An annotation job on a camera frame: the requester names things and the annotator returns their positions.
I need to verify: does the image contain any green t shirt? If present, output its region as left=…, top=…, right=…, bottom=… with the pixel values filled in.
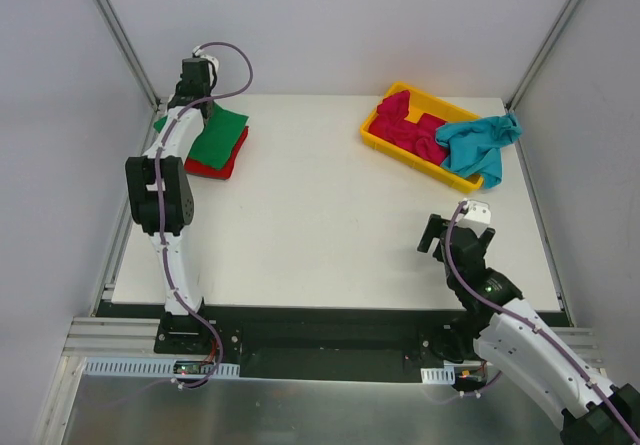
left=170, top=104, right=249, bottom=179

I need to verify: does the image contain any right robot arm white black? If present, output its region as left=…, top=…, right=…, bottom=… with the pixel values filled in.
left=417, top=214, right=639, bottom=444

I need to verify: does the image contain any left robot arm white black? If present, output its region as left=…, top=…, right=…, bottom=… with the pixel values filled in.
left=125, top=55, right=218, bottom=356

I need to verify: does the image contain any folded red t shirt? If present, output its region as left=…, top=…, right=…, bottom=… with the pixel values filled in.
left=183, top=127, right=250, bottom=180

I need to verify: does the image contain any teal t shirt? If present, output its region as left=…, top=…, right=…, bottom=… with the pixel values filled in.
left=435, top=113, right=522, bottom=189

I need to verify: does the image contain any magenta t shirt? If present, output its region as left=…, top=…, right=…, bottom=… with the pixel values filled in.
left=369, top=90, right=448, bottom=165

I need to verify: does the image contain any yellow plastic bin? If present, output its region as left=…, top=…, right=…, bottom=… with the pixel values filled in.
left=360, top=82, right=485, bottom=194

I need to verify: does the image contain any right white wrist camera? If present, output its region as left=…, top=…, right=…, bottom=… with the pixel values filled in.
left=456, top=199, right=492, bottom=237

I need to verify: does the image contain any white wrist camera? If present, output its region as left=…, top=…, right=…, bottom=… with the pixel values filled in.
left=192, top=45, right=220, bottom=73
left=456, top=199, right=492, bottom=237

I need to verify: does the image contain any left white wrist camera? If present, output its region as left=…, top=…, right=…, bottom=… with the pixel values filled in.
left=192, top=45, right=220, bottom=73

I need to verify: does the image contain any right aluminium side rail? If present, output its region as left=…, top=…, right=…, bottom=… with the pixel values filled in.
left=499, top=139, right=576, bottom=326

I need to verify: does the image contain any aluminium side rail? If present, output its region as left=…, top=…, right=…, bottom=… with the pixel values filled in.
left=88, top=99, right=166, bottom=317
left=499, top=139, right=576, bottom=326

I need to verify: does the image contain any right white cable duct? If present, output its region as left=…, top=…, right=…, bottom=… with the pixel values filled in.
left=420, top=365, right=487, bottom=385

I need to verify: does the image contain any white cable duct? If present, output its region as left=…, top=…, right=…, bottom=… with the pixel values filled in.
left=84, top=357, right=240, bottom=380
left=420, top=365, right=487, bottom=385

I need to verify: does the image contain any right aluminium frame post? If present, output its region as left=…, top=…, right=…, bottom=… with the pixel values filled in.
left=505, top=0, right=585, bottom=111

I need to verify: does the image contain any aluminium frame post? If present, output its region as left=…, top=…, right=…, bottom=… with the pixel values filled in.
left=93, top=0, right=161, bottom=110
left=505, top=0, right=585, bottom=111

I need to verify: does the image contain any left aluminium frame post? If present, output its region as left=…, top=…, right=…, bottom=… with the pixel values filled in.
left=93, top=0, right=161, bottom=110

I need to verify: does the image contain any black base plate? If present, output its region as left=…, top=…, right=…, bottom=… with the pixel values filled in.
left=97, top=302, right=492, bottom=383

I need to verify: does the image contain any left aluminium side rail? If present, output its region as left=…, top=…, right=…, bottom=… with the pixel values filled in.
left=88, top=99, right=166, bottom=317

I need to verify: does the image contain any front aluminium rail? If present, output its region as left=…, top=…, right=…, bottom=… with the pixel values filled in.
left=62, top=317, right=605, bottom=368

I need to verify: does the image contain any left white cable duct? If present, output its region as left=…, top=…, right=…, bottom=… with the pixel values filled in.
left=84, top=357, right=240, bottom=380

